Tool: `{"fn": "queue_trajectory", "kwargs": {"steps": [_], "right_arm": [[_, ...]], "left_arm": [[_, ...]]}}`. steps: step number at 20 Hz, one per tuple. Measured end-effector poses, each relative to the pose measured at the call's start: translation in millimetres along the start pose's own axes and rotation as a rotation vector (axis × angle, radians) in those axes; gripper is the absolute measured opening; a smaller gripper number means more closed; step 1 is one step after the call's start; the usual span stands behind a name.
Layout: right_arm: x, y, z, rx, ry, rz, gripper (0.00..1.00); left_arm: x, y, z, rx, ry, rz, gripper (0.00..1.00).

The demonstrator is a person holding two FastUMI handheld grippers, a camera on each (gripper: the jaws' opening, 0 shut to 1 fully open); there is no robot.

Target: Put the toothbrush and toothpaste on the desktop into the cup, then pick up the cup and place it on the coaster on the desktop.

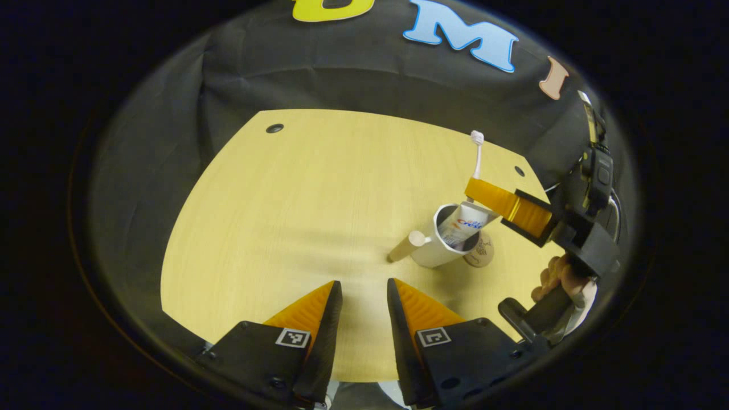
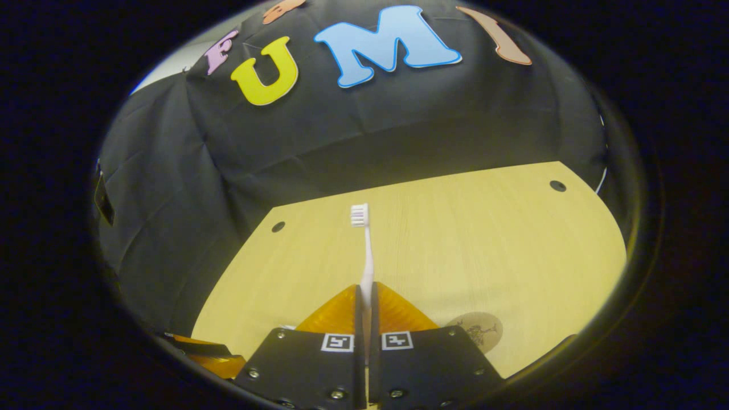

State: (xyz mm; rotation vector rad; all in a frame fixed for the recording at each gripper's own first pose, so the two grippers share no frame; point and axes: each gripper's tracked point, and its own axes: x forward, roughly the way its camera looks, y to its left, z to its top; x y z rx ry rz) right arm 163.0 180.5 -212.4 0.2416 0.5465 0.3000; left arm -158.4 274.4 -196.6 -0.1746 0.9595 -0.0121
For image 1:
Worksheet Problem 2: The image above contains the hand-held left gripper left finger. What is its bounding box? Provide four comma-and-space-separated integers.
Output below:
196, 280, 344, 408

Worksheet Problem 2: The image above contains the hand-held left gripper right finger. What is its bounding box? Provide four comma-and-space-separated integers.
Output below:
386, 278, 527, 409

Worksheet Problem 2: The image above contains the white toothbrush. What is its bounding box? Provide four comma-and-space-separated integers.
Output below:
468, 130, 485, 203

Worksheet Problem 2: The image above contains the white toothpaste tube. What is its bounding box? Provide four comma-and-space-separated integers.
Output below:
437, 200, 492, 250

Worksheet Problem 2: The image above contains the round cork coaster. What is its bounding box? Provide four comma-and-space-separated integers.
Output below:
462, 229, 495, 268

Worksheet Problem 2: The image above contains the white cup with wooden handle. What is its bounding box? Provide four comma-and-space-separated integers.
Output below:
387, 203, 502, 268

